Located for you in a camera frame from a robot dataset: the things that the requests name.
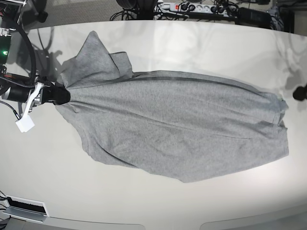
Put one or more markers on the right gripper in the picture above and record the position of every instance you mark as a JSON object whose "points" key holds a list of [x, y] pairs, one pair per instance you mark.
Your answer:
{"points": [[36, 95]]}

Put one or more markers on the grey t-shirt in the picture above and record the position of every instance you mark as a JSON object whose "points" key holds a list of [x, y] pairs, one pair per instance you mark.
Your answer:
{"points": [[181, 125]]}

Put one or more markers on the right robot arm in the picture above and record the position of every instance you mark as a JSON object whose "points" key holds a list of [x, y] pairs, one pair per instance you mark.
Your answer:
{"points": [[14, 87]]}

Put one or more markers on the black power adapter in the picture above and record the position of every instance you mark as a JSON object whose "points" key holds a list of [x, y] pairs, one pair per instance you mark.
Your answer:
{"points": [[250, 17]]}

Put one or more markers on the white power strip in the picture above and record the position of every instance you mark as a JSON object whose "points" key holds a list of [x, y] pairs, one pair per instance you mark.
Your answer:
{"points": [[195, 9]]}

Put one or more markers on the grey cable tray slot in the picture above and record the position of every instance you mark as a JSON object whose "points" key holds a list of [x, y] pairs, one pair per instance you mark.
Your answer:
{"points": [[25, 209]]}

